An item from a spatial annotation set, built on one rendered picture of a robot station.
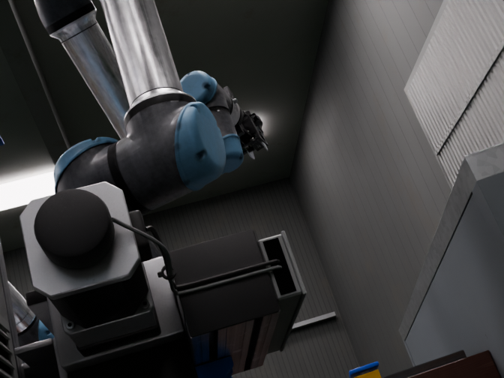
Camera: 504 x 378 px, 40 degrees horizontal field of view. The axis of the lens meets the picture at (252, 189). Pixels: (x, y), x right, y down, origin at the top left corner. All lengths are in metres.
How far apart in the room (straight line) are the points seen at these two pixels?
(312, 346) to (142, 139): 9.32
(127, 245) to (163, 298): 0.22
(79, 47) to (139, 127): 0.32
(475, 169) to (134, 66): 0.52
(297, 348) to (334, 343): 0.53
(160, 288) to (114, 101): 0.58
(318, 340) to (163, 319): 9.52
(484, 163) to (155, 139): 0.46
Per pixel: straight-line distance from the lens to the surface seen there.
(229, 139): 1.30
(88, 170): 1.05
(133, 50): 1.10
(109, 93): 1.31
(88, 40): 1.30
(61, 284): 0.57
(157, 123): 1.01
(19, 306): 1.63
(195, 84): 1.34
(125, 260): 0.57
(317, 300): 10.43
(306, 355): 10.22
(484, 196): 1.00
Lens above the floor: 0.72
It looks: 23 degrees up
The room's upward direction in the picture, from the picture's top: 19 degrees counter-clockwise
